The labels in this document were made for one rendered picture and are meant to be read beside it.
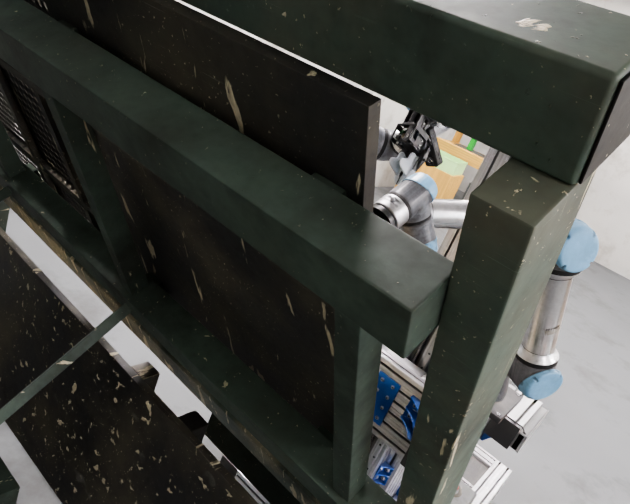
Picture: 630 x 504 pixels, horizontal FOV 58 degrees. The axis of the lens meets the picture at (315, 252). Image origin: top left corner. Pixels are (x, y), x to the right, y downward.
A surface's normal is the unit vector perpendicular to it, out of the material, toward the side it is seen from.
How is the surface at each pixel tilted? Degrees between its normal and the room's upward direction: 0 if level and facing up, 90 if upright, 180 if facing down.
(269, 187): 32
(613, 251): 90
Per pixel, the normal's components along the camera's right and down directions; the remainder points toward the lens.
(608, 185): -0.59, 0.10
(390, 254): -0.02, -0.68
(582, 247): 0.24, 0.34
